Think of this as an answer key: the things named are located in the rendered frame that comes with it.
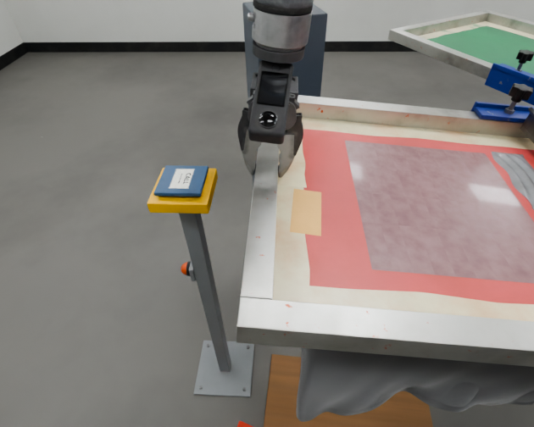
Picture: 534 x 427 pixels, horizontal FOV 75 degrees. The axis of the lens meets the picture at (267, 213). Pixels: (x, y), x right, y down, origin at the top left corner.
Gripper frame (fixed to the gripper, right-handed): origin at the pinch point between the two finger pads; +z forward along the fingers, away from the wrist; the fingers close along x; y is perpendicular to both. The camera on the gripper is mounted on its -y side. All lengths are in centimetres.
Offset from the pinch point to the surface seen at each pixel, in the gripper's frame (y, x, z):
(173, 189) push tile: 8.3, 19.1, 12.9
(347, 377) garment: -22.3, -17.4, 26.4
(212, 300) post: 10, 12, 57
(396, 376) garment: -21.9, -26.0, 25.4
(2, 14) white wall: 368, 302, 95
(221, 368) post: 10, 10, 106
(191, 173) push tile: 13.9, 16.5, 12.6
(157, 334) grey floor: 25, 41, 113
